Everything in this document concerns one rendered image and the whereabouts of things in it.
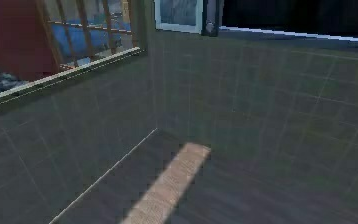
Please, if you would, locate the window with brown bars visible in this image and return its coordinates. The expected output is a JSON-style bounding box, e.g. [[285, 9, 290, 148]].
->
[[0, 0, 149, 108]]

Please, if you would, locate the dark window with white sill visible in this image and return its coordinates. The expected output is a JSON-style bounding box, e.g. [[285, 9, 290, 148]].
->
[[219, 0, 358, 44]]

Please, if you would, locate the white framed picture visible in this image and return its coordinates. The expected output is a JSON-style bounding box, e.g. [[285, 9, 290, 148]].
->
[[154, 0, 205, 35]]

